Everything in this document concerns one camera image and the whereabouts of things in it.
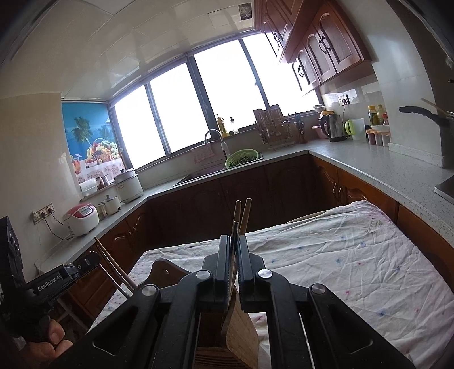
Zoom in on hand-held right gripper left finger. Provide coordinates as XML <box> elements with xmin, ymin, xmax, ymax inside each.
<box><xmin>50</xmin><ymin>235</ymin><xmax>232</xmax><ymax>369</ymax></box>

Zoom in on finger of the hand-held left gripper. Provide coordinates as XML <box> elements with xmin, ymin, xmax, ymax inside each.
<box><xmin>69</xmin><ymin>251</ymin><xmax>102</xmax><ymax>281</ymax></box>

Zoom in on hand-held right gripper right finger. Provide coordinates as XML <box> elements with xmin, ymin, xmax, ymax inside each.
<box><xmin>237</xmin><ymin>235</ymin><xmax>417</xmax><ymax>369</ymax></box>

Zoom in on wooden chopstick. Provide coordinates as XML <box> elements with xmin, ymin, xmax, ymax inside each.
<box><xmin>94</xmin><ymin>236</ymin><xmax>138</xmax><ymax>290</ymax></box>
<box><xmin>230</xmin><ymin>200</ymin><xmax>243</xmax><ymax>297</ymax></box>
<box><xmin>239</xmin><ymin>198</ymin><xmax>253</xmax><ymax>236</ymax></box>

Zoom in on wooden utensil holder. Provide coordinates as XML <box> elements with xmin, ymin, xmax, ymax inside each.
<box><xmin>148</xmin><ymin>258</ymin><xmax>260</xmax><ymax>369</ymax></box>

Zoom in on person's left hand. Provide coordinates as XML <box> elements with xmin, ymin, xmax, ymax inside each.
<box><xmin>26</xmin><ymin>317</ymin><xmax>75</xmax><ymax>366</ymax></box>

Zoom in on red white rice cooker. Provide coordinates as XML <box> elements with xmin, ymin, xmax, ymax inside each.
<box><xmin>63</xmin><ymin>203</ymin><xmax>99</xmax><ymax>238</ymax></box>

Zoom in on small white cooker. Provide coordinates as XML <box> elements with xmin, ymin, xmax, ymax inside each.
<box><xmin>97</xmin><ymin>194</ymin><xmax>123</xmax><ymax>218</ymax></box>

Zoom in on paper towel roll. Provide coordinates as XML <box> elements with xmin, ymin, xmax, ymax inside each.
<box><xmin>79</xmin><ymin>177</ymin><xmax>99</xmax><ymax>197</ymax></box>

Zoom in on white speckled tablecloth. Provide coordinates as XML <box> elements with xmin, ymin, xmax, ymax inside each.
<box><xmin>87</xmin><ymin>200</ymin><xmax>454</xmax><ymax>369</ymax></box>

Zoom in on large white cooker pot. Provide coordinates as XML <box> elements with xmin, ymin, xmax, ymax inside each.
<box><xmin>114</xmin><ymin>168</ymin><xmax>144</xmax><ymax>204</ymax></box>

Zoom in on kitchen sink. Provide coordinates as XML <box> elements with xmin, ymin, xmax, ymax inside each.
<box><xmin>173</xmin><ymin>152</ymin><xmax>265</xmax><ymax>188</ymax></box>

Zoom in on green colander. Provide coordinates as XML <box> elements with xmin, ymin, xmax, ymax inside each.
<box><xmin>225</xmin><ymin>149</ymin><xmax>259</xmax><ymax>169</ymax></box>

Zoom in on pale dishcloth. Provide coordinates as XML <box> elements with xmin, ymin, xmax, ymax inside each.
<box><xmin>192</xmin><ymin>145</ymin><xmax>217</xmax><ymax>164</ymax></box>

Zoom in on curved metal faucet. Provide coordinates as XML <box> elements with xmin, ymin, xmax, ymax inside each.
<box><xmin>203</xmin><ymin>129</ymin><xmax>228</xmax><ymax>161</ymax></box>

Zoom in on dish rack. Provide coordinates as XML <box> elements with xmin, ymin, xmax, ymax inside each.
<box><xmin>253</xmin><ymin>104</ymin><xmax>297</xmax><ymax>150</ymax></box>

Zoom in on grey kitchen countertop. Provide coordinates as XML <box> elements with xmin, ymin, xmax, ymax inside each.
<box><xmin>33</xmin><ymin>138</ymin><xmax>454</xmax><ymax>256</ymax></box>

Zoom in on large kitchen window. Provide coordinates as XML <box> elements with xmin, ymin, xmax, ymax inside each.
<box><xmin>109</xmin><ymin>30</ymin><xmax>321</xmax><ymax>171</ymax></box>

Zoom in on steel electric kettle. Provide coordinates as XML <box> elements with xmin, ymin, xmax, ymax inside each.
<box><xmin>318</xmin><ymin>110</ymin><xmax>350</xmax><ymax>143</ymax></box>

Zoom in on row of spice jars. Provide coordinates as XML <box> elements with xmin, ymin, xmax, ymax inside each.
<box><xmin>365</xmin><ymin>128</ymin><xmax>391</xmax><ymax>147</ymax></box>

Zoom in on gas stove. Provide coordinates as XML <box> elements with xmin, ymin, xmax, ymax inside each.
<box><xmin>433</xmin><ymin>174</ymin><xmax>454</xmax><ymax>206</ymax></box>

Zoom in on black wok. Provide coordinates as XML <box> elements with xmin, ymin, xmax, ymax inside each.
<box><xmin>398</xmin><ymin>104</ymin><xmax>454</xmax><ymax>130</ymax></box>

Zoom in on wooden upper cabinets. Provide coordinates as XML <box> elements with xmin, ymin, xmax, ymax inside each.
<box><xmin>253</xmin><ymin>0</ymin><xmax>373</xmax><ymax>97</ymax></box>

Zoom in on range hood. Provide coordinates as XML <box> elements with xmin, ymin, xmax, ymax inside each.
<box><xmin>385</xmin><ymin>0</ymin><xmax>454</xmax><ymax>89</ymax></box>

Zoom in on black power cable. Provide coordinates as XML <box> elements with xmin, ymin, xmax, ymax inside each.
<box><xmin>43</xmin><ymin>213</ymin><xmax>72</xmax><ymax>242</ymax></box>

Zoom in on white wall socket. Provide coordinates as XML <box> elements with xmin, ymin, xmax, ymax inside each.
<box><xmin>33</xmin><ymin>203</ymin><xmax>54</xmax><ymax>224</ymax></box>

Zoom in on tropical fruit wall poster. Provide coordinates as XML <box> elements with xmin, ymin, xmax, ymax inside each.
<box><xmin>61</xmin><ymin>100</ymin><xmax>125</xmax><ymax>185</ymax></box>

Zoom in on white pitcher green handle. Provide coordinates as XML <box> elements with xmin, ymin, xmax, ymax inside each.
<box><xmin>345</xmin><ymin>118</ymin><xmax>367</xmax><ymax>141</ymax></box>

